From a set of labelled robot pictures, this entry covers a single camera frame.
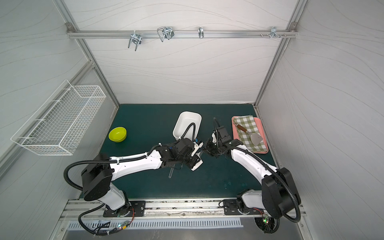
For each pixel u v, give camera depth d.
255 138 1.00
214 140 0.77
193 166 0.71
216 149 0.72
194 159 0.71
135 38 0.78
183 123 1.08
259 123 1.08
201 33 0.78
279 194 0.41
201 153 0.82
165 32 0.77
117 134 0.99
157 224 0.70
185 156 0.67
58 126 0.68
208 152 0.75
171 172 0.86
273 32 0.76
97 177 0.43
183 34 0.80
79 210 0.75
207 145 0.74
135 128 0.98
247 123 1.08
